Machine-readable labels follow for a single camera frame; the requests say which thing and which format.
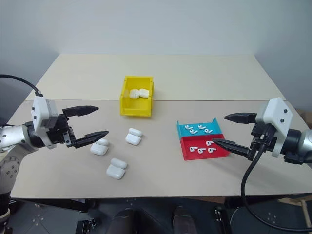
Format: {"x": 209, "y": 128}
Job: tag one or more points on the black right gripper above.
{"x": 264, "y": 137}

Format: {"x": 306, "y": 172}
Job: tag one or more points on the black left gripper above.
{"x": 58, "y": 132}

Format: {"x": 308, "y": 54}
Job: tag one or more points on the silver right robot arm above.
{"x": 296, "y": 142}

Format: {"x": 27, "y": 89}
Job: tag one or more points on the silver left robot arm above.
{"x": 12, "y": 136}

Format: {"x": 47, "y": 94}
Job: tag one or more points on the open white charging case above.
{"x": 132, "y": 138}
{"x": 115, "y": 172}
{"x": 98, "y": 149}

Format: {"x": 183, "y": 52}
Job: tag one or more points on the yellow plastic bin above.
{"x": 135, "y": 108}

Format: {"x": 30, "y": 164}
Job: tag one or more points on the closed white charging case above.
{"x": 144, "y": 93}
{"x": 134, "y": 94}

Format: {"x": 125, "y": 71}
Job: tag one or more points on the red plastic tray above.
{"x": 219, "y": 153}

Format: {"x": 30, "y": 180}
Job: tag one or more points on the white wireless earbud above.
{"x": 208, "y": 142}
{"x": 200, "y": 150}
{"x": 211, "y": 150}
{"x": 192, "y": 149}
{"x": 201, "y": 126}
{"x": 193, "y": 131}
{"x": 187, "y": 127}
{"x": 207, "y": 131}

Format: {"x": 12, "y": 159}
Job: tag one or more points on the blue plastic tray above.
{"x": 181, "y": 130}

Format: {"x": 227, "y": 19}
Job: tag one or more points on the dark rounded shape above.
{"x": 184, "y": 220}
{"x": 124, "y": 221}

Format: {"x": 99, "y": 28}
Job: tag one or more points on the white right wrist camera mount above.
{"x": 275, "y": 113}

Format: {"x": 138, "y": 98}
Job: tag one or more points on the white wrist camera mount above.
{"x": 275, "y": 113}
{"x": 39, "y": 109}

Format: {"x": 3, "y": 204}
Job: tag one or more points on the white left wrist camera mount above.
{"x": 39, "y": 109}

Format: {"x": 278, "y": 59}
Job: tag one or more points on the light wooden frame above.
{"x": 296, "y": 198}

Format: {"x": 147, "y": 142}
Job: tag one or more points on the black round base plate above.
{"x": 268, "y": 217}

